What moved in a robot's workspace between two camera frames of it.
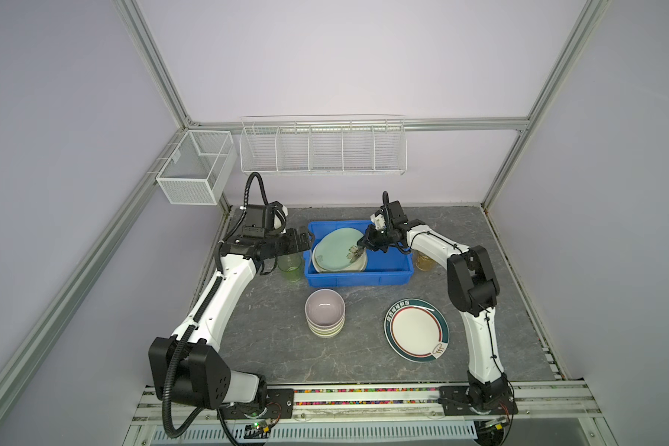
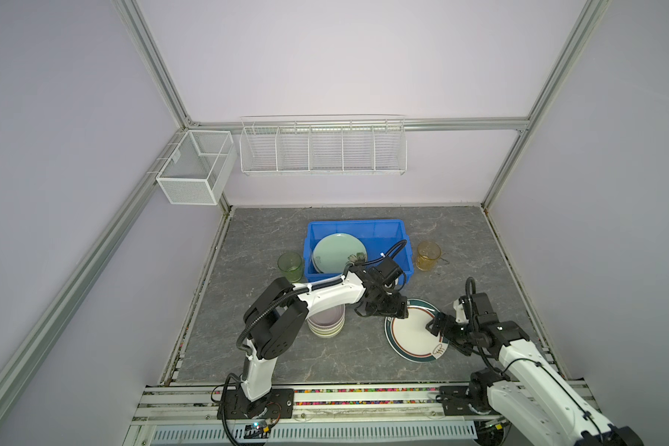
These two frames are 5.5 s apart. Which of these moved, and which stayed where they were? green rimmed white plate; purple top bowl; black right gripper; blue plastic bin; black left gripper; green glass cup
Moved: black left gripper; black right gripper
Stayed: blue plastic bin; green glass cup; purple top bowl; green rimmed white plate
